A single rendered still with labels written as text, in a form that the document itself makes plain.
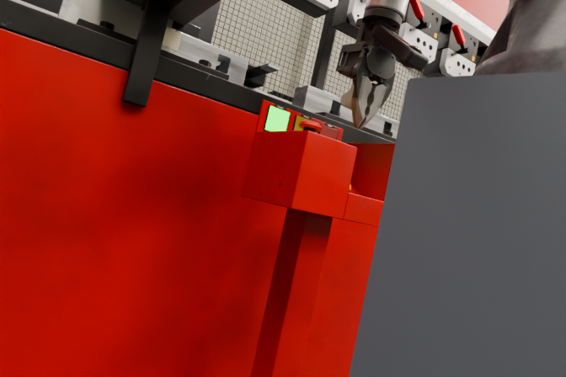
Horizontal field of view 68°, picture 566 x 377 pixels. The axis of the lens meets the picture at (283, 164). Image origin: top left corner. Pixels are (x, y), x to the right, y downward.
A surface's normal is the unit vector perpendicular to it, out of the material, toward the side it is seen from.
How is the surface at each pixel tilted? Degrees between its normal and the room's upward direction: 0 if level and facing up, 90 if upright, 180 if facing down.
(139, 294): 90
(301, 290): 90
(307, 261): 90
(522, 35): 72
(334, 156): 90
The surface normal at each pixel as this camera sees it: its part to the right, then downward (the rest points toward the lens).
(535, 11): -0.78, -0.51
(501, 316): -0.66, -0.21
